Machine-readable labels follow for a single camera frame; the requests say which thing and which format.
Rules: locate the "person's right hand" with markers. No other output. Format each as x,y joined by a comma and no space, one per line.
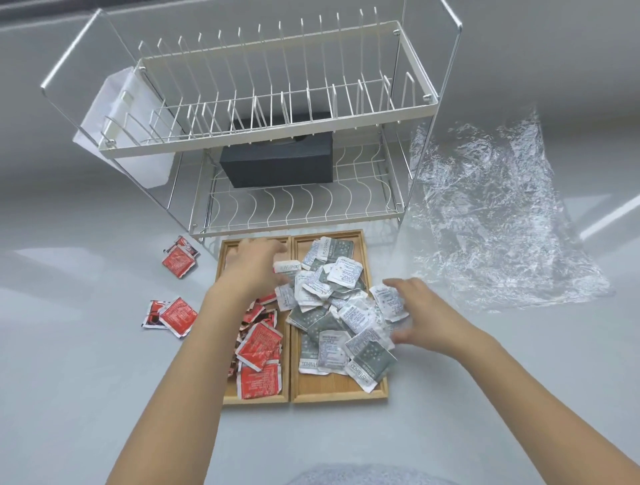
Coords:
435,320

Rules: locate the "person's left hand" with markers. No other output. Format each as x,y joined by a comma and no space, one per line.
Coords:
250,272

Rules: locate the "pile of red sachets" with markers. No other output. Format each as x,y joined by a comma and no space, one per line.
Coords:
257,350

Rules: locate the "pile of grey sachets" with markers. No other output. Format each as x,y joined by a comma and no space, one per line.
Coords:
330,320

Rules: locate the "wooden tray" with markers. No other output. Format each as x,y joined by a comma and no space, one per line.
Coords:
340,393
260,400

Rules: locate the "person's right forearm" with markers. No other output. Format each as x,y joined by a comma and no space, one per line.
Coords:
540,409

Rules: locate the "person's left forearm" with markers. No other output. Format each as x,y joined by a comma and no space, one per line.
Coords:
185,389

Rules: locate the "black box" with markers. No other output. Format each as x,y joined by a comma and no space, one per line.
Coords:
280,165

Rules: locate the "white plastic cutlery holder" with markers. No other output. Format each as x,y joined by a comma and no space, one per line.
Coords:
145,170

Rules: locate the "dark window frame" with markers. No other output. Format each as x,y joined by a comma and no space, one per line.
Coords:
75,11

